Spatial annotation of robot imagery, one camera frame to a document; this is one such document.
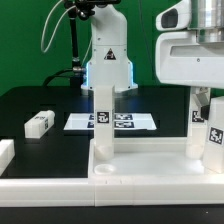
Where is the white desk top tray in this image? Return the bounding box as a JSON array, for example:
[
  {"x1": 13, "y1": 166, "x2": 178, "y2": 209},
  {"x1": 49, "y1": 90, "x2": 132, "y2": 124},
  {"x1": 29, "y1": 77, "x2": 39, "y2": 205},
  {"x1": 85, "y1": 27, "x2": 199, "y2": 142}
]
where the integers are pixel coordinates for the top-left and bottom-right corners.
[{"x1": 88, "y1": 137, "x2": 215, "y2": 177}]

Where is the white front fence bar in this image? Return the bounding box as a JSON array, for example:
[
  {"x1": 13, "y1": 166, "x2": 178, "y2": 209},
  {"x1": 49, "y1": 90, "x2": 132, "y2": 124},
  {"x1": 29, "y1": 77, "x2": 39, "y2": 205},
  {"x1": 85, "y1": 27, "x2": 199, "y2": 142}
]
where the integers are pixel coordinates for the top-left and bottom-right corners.
[{"x1": 0, "y1": 175, "x2": 224, "y2": 207}]

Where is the white left fence block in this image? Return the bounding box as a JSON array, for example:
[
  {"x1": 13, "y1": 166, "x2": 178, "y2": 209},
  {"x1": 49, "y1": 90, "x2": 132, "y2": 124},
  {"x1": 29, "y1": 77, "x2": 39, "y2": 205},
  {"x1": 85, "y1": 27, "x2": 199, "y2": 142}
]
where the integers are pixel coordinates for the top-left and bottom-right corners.
[{"x1": 0, "y1": 139, "x2": 15, "y2": 176}]

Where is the white cable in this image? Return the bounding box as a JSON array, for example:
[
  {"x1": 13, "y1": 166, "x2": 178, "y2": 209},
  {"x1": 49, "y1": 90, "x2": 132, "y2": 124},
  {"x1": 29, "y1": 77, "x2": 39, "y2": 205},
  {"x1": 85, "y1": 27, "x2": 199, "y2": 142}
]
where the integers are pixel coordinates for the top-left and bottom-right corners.
[{"x1": 40, "y1": 0, "x2": 77, "y2": 55}]

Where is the black camera stand pole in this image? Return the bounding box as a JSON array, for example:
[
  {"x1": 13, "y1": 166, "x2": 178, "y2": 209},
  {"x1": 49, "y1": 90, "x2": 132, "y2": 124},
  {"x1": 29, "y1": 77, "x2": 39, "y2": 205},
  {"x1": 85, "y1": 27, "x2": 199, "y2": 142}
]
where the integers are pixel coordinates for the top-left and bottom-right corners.
[{"x1": 63, "y1": 0, "x2": 121, "y2": 88}]

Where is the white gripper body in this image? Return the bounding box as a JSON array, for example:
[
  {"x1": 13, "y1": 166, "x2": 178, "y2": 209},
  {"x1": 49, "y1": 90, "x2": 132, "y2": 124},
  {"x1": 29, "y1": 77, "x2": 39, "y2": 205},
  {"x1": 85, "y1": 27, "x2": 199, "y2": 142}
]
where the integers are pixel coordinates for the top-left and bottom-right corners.
[{"x1": 155, "y1": 31, "x2": 224, "y2": 89}]

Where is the fiducial marker sheet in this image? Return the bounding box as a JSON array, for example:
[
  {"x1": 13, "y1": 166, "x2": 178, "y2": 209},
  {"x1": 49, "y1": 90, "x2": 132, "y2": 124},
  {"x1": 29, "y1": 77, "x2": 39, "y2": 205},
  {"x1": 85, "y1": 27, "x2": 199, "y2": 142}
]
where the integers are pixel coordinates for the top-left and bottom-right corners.
[{"x1": 64, "y1": 113, "x2": 157, "y2": 130}]

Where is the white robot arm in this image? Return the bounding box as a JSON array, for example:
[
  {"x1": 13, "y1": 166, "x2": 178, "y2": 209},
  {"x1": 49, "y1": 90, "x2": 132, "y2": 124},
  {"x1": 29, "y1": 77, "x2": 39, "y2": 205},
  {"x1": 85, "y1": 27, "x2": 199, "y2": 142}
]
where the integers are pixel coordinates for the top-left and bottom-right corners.
[{"x1": 79, "y1": 0, "x2": 224, "y2": 119}]

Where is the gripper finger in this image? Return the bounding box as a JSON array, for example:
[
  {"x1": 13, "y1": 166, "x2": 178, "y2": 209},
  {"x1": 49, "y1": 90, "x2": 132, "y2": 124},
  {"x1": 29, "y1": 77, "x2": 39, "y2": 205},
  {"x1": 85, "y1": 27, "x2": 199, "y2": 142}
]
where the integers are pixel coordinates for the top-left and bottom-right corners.
[{"x1": 194, "y1": 87, "x2": 210, "y2": 120}]

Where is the black cable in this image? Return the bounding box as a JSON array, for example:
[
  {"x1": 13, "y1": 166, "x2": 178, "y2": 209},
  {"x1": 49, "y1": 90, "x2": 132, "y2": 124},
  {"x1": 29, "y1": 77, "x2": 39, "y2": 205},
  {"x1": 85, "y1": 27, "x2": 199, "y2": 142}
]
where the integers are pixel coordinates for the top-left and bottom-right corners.
[{"x1": 41, "y1": 68, "x2": 75, "y2": 88}]

